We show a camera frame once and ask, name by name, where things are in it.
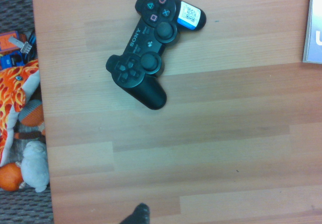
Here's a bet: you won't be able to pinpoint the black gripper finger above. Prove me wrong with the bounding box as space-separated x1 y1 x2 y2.
119 203 151 224

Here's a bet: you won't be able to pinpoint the black Sony gamepad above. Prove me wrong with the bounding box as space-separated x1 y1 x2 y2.
105 0 207 111

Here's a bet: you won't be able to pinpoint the grey wicker basket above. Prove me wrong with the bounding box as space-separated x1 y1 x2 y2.
0 0 55 224

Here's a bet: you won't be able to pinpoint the white plush toy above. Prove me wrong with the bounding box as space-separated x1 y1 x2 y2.
20 140 50 193

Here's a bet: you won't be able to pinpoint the orange ball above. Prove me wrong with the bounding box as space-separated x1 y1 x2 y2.
0 162 26 192

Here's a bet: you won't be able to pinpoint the orange brown crocheted toy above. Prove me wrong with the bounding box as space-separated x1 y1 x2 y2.
14 99 46 140

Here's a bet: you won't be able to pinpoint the orange flame dolphin plush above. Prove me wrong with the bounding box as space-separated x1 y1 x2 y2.
0 59 41 167

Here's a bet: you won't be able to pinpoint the blue police toy car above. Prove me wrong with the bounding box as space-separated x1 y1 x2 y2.
0 54 26 70

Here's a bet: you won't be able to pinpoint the black and blue headphones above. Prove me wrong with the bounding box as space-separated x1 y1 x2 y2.
24 30 38 62

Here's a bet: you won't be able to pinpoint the grey toy ladder piece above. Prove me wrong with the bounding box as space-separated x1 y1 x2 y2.
8 36 32 54

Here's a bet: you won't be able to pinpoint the orange toy truck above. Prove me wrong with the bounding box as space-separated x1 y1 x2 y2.
0 30 27 54

